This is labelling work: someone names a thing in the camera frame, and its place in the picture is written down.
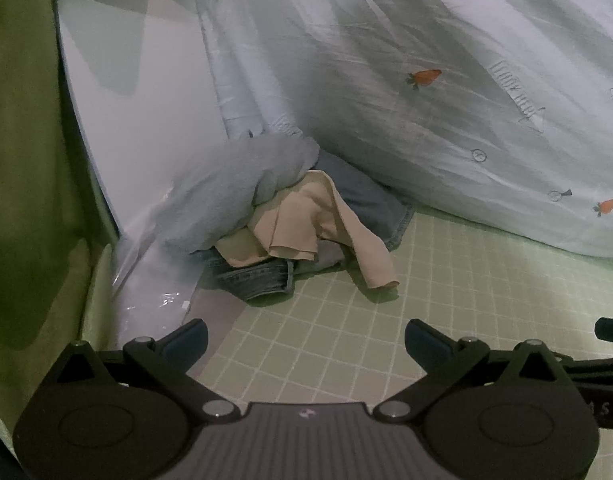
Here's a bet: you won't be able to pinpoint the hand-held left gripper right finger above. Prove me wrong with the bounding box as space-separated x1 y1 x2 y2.
374 317 573 424

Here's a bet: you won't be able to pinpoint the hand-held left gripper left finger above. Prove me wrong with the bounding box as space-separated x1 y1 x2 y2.
55 317 238 422

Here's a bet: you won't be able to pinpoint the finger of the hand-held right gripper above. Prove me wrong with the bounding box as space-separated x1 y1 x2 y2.
593 316 613 347

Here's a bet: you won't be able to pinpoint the grey garment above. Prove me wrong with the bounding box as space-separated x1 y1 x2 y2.
154 135 322 257

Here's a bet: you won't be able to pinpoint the blue jeans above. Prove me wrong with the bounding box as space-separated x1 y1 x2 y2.
196 150 417 306

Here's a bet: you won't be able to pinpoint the beige garment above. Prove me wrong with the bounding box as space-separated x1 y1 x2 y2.
214 170 400 291

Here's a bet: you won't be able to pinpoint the green cloth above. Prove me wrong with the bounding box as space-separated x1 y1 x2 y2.
0 0 122 441

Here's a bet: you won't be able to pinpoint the white panel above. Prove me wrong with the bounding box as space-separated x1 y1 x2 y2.
56 0 228 281

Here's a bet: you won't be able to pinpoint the carrot print quilt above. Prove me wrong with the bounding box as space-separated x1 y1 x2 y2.
66 0 613 261

